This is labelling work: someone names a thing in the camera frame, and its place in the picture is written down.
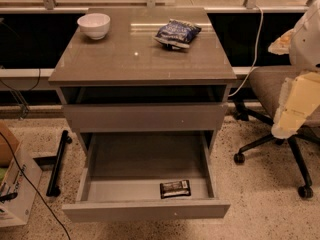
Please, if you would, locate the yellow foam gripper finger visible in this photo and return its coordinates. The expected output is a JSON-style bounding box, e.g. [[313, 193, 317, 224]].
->
[[271, 72, 320, 139], [268, 29, 293, 55]]

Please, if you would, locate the cardboard box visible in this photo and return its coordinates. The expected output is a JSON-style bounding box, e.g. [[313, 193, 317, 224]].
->
[[0, 122, 42, 227]]

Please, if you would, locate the white ceramic bowl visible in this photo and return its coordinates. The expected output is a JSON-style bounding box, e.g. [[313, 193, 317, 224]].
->
[[77, 13, 111, 40]]

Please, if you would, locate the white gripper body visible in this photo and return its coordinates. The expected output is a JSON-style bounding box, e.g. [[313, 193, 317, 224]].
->
[[289, 0, 320, 69]]

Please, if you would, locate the grey office chair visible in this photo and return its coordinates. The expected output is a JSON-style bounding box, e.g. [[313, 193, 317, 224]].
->
[[232, 65, 320, 199]]

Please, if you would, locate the blue chip bag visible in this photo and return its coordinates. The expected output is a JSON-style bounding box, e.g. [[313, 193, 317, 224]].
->
[[154, 19, 202, 50]]

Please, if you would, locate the black metal bar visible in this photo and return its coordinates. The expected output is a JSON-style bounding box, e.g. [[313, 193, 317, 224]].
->
[[46, 130, 72, 197]]

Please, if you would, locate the black floor cable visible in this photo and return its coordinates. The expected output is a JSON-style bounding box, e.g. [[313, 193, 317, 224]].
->
[[0, 131, 72, 240]]

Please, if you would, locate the dark rxbar chocolate wrapper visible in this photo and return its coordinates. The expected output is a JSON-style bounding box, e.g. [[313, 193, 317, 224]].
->
[[160, 180, 191, 199]]

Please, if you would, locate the grey drawer cabinet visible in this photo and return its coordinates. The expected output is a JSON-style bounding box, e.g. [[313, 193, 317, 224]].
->
[[49, 7, 236, 149]]

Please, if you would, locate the white cable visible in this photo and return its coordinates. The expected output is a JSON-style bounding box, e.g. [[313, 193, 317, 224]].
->
[[228, 4, 265, 98]]

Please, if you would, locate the closed grey top drawer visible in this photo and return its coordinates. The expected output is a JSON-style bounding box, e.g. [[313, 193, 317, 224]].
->
[[63, 104, 227, 132]]

